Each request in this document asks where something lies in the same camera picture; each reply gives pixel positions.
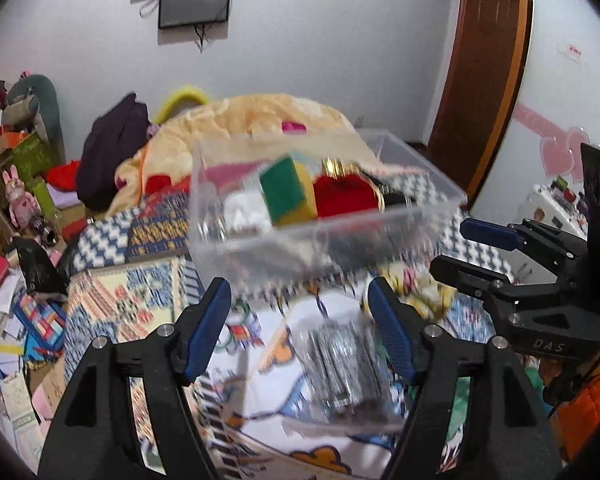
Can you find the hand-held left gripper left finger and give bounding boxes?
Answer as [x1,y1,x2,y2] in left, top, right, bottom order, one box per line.
[37,276,232,480]

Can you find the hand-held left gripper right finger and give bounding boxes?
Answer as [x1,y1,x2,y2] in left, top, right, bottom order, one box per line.
[368,275,567,480]

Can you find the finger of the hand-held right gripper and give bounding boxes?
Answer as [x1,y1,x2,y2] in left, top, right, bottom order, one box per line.
[459,218,589,275]
[429,254,600,362]

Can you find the silver scrubber packet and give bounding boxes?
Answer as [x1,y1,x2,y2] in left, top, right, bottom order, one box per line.
[287,316,412,433]

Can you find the clear plastic box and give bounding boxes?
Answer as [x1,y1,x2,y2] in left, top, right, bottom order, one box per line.
[186,129,468,295]

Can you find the white soft item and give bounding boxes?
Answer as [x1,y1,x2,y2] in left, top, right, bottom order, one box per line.
[222,189,272,234]

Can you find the yellow plush toy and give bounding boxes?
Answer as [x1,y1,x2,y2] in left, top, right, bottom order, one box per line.
[380,265,457,322]

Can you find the white cabinet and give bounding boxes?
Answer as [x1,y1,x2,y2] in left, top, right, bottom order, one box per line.
[522,175,590,283]

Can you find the patterned bedsheet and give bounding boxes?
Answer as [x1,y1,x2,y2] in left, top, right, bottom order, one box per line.
[62,167,518,480]

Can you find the red cloth pouch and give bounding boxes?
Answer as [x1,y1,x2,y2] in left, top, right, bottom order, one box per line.
[312,158,386,219]

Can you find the pink cloth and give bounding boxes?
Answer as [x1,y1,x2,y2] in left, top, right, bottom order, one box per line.
[204,162,262,194]

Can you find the wooden door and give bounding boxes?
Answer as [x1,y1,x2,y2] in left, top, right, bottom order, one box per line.
[426,0,534,207]

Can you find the green and yellow sponge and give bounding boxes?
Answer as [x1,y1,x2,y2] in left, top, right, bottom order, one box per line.
[258,156,319,226]

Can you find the black plastic bag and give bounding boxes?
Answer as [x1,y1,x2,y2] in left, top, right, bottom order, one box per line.
[12,236,72,297]

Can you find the pile of books and papers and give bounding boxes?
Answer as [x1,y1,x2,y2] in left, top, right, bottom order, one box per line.
[0,254,72,463]

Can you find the dark purple garment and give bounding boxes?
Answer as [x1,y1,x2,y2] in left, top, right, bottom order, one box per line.
[75,92,151,212]

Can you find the red cloth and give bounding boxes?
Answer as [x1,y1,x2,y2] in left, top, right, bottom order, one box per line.
[45,160,87,194]

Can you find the beige fleece blanket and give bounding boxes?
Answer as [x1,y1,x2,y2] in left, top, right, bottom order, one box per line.
[114,92,422,213]

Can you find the pink bunny plush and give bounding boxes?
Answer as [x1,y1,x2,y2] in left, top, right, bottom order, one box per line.
[0,164,47,229]

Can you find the green cardboard box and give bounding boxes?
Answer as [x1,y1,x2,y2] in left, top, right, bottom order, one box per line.
[9,131,64,182]

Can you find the grey plush toy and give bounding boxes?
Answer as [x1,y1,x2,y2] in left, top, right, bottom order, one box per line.
[4,74,65,161]

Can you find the pink heart wall stickers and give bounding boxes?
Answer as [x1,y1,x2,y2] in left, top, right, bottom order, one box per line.
[539,126,592,184]

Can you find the yellow ring cushion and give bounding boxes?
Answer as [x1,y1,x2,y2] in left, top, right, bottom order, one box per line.
[152,85,214,126]

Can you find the wall monitor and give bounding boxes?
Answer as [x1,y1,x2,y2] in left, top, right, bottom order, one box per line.
[158,0,232,30]

